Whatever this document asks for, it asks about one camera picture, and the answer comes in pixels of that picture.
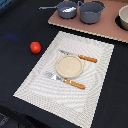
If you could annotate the fork with wooden handle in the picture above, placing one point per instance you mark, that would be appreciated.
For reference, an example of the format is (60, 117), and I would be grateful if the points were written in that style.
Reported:
(67, 81)

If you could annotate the red tomato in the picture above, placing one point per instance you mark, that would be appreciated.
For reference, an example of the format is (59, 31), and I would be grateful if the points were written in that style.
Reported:
(35, 47)

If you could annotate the dark grey cooking pot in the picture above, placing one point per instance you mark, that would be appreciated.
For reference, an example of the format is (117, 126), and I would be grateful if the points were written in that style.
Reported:
(90, 12)

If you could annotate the woven beige placemat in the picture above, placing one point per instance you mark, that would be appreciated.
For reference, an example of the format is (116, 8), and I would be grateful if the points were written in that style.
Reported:
(68, 78)

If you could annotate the pink stove board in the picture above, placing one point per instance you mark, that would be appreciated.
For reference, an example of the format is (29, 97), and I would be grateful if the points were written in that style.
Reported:
(106, 27)

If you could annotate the grey-blue frying pan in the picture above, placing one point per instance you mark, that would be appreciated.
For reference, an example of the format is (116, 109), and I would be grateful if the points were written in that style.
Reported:
(66, 9)

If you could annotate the round beige plate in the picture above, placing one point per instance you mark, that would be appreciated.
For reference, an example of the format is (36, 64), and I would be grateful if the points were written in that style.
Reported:
(69, 66)

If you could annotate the beige bowl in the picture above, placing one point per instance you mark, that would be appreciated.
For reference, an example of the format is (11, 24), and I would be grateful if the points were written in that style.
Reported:
(123, 14)

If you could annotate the knife with wooden handle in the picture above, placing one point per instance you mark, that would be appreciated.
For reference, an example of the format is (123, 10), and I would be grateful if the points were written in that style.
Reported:
(80, 56)

